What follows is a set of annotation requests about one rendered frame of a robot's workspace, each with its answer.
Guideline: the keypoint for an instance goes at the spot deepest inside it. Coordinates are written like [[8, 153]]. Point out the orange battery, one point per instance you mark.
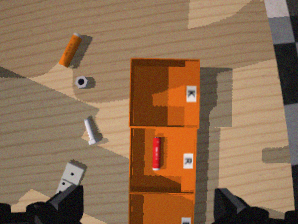
[[70, 50]]

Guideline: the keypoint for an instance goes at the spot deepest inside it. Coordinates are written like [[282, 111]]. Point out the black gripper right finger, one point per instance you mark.
[[225, 204]]

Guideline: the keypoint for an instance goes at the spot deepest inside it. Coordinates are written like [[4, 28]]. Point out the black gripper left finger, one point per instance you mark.
[[70, 203]]

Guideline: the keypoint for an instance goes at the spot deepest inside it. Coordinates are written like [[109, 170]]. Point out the grey hex nut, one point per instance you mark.
[[82, 82]]

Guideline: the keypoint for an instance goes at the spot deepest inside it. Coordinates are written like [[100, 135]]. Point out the orange open-top bins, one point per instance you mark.
[[160, 107]]

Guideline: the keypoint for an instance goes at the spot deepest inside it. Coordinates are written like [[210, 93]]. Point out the grey domino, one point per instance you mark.
[[72, 175]]

